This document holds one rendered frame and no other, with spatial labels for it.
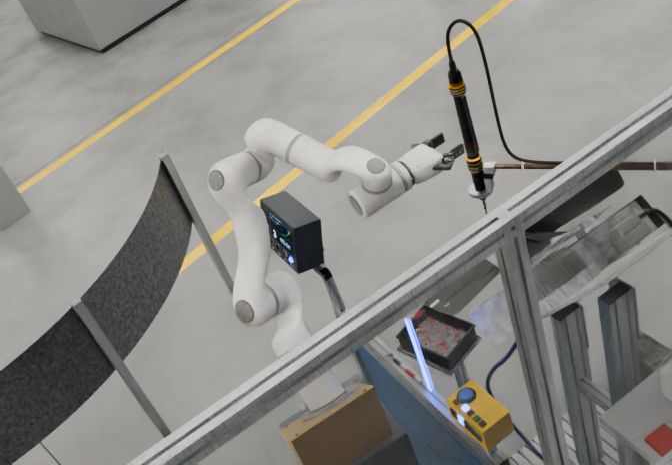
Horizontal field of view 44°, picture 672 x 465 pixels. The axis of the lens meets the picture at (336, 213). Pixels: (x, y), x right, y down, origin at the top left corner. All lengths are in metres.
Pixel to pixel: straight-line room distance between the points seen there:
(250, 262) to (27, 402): 1.46
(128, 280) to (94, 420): 0.99
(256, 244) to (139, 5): 6.09
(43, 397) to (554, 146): 3.05
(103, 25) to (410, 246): 4.53
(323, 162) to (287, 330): 0.55
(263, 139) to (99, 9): 5.96
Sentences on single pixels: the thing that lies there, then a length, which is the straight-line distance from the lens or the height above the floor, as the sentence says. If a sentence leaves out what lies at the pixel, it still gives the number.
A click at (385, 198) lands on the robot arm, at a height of 1.66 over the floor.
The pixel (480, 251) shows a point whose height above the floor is 2.03.
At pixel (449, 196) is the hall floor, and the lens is 4.76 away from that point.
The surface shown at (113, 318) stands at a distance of 3.69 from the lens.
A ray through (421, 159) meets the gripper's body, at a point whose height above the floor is 1.68.
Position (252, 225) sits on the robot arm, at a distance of 2.38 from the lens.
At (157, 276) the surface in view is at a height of 0.67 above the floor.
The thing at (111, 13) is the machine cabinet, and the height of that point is 0.29.
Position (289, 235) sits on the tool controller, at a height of 1.22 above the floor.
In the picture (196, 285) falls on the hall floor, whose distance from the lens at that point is 4.85.
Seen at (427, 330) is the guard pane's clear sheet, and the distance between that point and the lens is 1.39.
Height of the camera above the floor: 2.94
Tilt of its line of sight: 37 degrees down
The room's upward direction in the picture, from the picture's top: 21 degrees counter-clockwise
